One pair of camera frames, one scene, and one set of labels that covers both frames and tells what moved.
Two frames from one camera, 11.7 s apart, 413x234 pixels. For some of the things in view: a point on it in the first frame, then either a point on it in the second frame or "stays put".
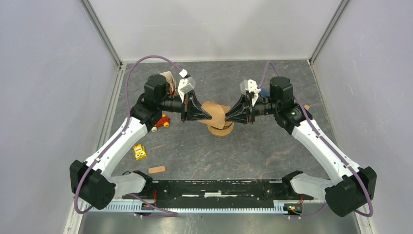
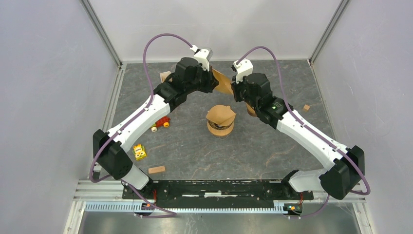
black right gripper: [239, 113] → [235, 87]
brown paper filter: [217, 112] → [224, 85]
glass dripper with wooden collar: [221, 133] stays put
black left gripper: [191, 109] → [212, 82]
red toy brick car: [163, 121] stays put
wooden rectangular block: [157, 169] stays put
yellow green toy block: [139, 151] stays put
